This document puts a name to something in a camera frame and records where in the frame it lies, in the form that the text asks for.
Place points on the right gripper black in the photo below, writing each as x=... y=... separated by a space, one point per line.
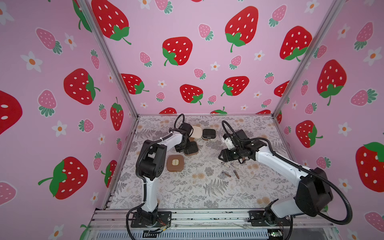
x=229 y=154

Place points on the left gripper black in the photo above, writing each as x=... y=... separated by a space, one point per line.
x=179 y=150

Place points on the dark brown nail clipper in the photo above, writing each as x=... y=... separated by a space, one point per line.
x=242 y=160

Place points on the tan brown case lid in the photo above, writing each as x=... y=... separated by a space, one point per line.
x=175 y=163

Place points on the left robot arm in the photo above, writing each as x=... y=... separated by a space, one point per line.
x=149 y=167

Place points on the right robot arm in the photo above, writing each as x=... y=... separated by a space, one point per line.
x=313 y=189

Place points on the cream case lid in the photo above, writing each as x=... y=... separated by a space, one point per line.
x=197 y=132

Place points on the black tray cream case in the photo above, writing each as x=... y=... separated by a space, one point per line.
x=209 y=134

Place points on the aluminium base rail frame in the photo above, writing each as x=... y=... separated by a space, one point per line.
x=206 y=224

